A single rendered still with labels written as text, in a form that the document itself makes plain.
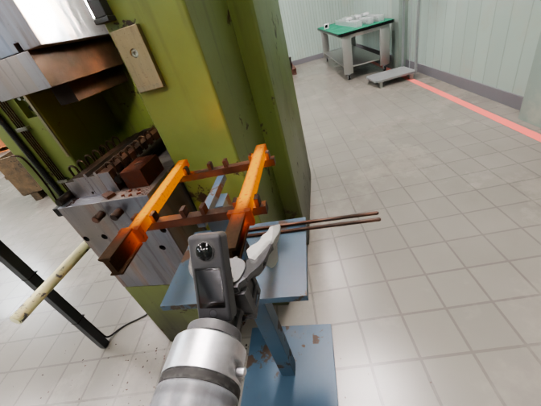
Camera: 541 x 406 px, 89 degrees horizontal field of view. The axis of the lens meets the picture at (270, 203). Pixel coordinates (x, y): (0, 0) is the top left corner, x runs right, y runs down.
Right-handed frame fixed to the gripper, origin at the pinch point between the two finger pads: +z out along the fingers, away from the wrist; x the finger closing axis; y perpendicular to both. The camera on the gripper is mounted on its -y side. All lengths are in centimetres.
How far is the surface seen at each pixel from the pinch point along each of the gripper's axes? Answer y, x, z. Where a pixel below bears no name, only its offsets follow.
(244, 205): -0.7, 0.4, 5.5
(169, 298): 26.5, -30.1, 5.9
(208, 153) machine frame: 6, -24, 52
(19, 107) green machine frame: -24, -87, 54
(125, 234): -1.8, -22.7, -0.2
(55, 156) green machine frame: -5, -87, 54
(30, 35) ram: -40, -51, 39
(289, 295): 26.5, 3.6, 4.3
